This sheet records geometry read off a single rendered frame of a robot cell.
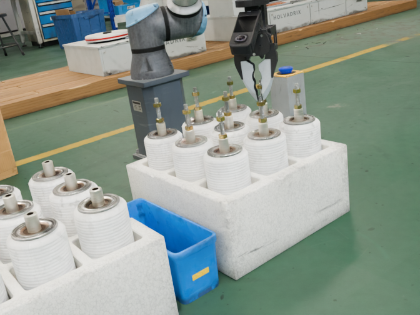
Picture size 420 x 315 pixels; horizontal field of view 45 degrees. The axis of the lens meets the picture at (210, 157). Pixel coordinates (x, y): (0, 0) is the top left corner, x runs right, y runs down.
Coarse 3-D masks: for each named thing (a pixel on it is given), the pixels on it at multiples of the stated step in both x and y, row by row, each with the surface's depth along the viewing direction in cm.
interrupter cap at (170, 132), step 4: (168, 128) 129; (172, 128) 128; (152, 132) 128; (156, 132) 128; (168, 132) 127; (172, 132) 125; (176, 132) 125; (148, 136) 125; (152, 136) 125; (156, 136) 124; (160, 136) 124; (164, 136) 123; (168, 136) 123
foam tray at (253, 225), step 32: (288, 160) 119; (320, 160) 117; (160, 192) 120; (192, 192) 109; (256, 192) 106; (288, 192) 112; (320, 192) 120; (224, 224) 103; (256, 224) 108; (288, 224) 114; (320, 224) 122; (224, 256) 107; (256, 256) 110
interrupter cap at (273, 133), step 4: (272, 128) 117; (252, 132) 117; (256, 132) 117; (272, 132) 115; (276, 132) 114; (280, 132) 114; (248, 136) 114; (252, 136) 114; (256, 136) 114; (260, 136) 114; (264, 136) 114; (268, 136) 113; (272, 136) 112; (276, 136) 112; (256, 140) 112; (260, 140) 112; (264, 140) 112
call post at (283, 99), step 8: (280, 80) 142; (288, 80) 140; (296, 80) 142; (272, 88) 145; (280, 88) 143; (288, 88) 141; (304, 88) 145; (272, 96) 146; (280, 96) 144; (288, 96) 141; (304, 96) 145; (272, 104) 147; (280, 104) 145; (288, 104) 142; (304, 104) 146; (288, 112) 143; (304, 112) 147
